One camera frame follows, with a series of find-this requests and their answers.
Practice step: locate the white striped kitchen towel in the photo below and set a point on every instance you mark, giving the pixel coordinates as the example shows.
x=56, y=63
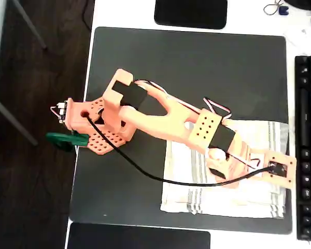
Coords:
x=223, y=202

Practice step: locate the orange 3D-printed robot arm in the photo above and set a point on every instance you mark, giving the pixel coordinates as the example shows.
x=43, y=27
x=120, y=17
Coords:
x=155, y=122

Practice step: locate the black keyboard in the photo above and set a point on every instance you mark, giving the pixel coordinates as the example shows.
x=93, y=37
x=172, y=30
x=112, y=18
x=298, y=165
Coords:
x=309, y=145

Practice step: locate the black desk mat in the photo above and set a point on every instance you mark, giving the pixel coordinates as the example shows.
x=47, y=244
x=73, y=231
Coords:
x=197, y=72

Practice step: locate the black tablet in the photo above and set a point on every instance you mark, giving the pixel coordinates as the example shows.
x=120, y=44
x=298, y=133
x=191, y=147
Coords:
x=137, y=237

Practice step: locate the small blue object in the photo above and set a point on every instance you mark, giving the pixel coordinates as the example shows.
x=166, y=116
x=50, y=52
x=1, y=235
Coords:
x=283, y=11

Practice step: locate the green table clamp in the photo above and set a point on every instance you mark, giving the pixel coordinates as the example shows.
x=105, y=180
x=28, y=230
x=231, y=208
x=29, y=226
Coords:
x=67, y=138

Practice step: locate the black round object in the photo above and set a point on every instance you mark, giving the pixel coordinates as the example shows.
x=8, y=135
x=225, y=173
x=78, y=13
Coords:
x=305, y=3

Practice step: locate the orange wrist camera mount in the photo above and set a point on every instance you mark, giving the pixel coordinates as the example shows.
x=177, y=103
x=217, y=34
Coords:
x=287, y=179

